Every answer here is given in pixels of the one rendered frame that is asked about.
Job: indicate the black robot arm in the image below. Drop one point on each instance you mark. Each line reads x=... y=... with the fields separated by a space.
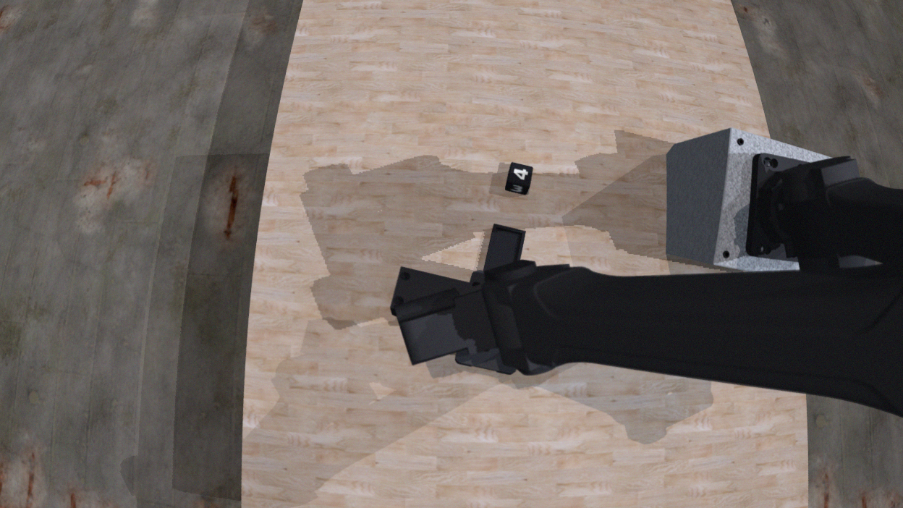
x=833 y=332

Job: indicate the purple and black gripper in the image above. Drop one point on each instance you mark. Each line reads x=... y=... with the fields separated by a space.
x=490 y=360

